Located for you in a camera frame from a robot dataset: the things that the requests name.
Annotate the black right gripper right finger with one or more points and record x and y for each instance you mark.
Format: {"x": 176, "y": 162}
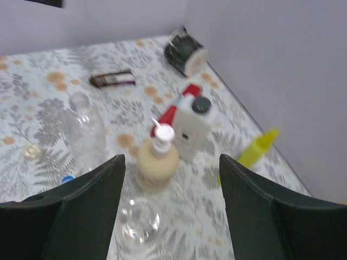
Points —
{"x": 269, "y": 221}

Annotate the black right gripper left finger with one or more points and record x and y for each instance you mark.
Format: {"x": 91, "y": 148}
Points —
{"x": 72, "y": 221}

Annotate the blue bottle cap left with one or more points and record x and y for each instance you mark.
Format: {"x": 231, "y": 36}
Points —
{"x": 66, "y": 179}

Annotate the clear plastic bottle middle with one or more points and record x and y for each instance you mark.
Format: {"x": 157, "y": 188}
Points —
{"x": 138, "y": 225}

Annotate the clear plastic bottle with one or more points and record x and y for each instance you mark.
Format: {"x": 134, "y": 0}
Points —
{"x": 85, "y": 133}
{"x": 138, "y": 225}

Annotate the yellow-green tube bottle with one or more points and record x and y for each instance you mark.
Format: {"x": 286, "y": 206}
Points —
{"x": 257, "y": 148}

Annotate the clear plastic bottle left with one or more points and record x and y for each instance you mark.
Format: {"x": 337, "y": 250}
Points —
{"x": 85, "y": 133}

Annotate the beige pump lotion bottle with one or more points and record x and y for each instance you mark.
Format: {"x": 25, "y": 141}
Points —
{"x": 157, "y": 159}

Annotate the white bottle black cap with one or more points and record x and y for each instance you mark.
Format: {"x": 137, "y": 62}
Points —
{"x": 193, "y": 122}

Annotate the beige small cap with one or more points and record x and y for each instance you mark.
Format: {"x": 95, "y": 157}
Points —
{"x": 33, "y": 152}

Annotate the dark snack bar wrapper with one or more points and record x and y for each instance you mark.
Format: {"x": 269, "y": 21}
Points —
{"x": 124, "y": 77}

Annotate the red toothpaste box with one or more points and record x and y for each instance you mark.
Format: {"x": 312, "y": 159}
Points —
{"x": 168, "y": 116}

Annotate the black patterned box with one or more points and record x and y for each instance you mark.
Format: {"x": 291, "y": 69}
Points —
{"x": 185, "y": 53}

